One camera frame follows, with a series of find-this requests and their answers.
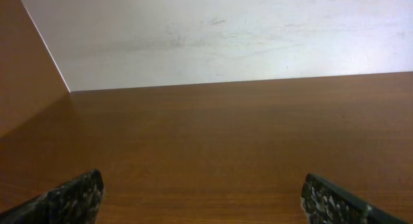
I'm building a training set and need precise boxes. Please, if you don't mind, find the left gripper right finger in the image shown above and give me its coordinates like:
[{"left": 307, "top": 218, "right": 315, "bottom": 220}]
[{"left": 301, "top": 173, "right": 406, "bottom": 224}]

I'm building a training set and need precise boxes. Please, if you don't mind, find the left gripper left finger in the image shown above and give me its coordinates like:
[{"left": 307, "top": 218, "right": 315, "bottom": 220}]
[{"left": 1, "top": 169, "right": 105, "bottom": 224}]

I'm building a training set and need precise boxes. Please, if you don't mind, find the brown wooden side panel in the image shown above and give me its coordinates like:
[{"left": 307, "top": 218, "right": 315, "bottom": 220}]
[{"left": 1, "top": 0, "right": 69, "bottom": 136}]

